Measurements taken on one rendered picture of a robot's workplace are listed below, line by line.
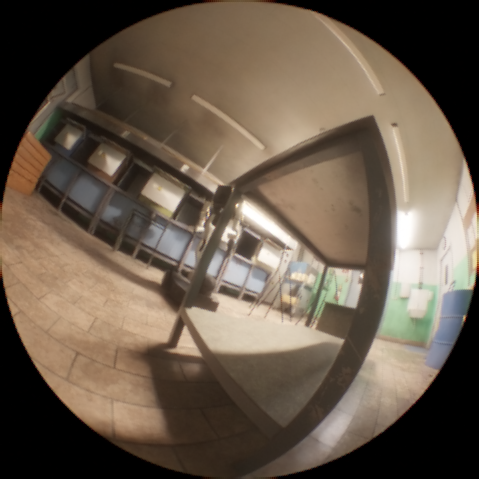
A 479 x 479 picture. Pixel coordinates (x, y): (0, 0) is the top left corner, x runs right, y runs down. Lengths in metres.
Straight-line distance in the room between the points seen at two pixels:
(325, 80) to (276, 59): 0.58
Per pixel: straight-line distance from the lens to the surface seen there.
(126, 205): 2.65
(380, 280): 0.22
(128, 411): 0.48
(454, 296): 2.42
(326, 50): 2.07
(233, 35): 2.26
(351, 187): 0.61
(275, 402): 0.34
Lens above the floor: 0.43
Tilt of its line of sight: 14 degrees up
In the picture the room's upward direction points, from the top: 23 degrees clockwise
